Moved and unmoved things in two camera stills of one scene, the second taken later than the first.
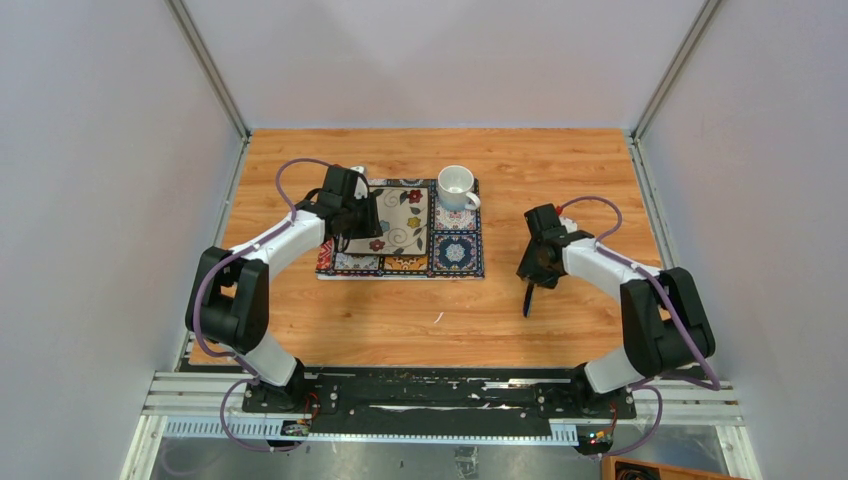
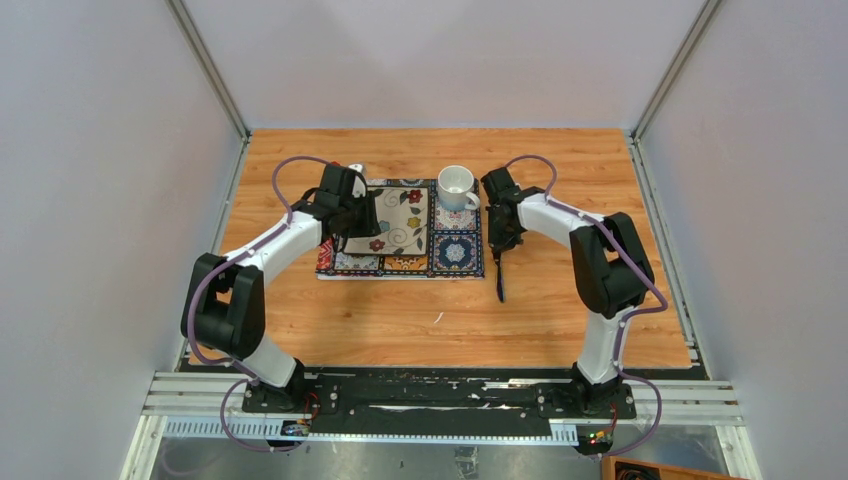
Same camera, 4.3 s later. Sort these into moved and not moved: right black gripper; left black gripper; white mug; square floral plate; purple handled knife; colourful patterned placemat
Moved: right black gripper; purple handled knife
Not moved: square floral plate; white mug; left black gripper; colourful patterned placemat
